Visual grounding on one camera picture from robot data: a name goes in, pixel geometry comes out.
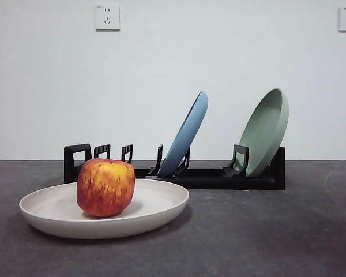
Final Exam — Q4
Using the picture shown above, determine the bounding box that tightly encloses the pale cream-yellow plate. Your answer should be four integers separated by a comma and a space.
18, 178, 190, 240

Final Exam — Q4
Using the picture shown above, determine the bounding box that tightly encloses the black plate rack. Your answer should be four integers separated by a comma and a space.
63, 143, 286, 191

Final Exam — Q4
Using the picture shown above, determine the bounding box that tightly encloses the blue plate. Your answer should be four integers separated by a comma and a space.
157, 90, 209, 177

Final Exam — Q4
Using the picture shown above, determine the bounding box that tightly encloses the red-yellow apple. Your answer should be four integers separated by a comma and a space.
76, 158, 136, 218

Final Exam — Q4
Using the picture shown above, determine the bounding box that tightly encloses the green plate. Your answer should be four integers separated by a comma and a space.
238, 88, 290, 178

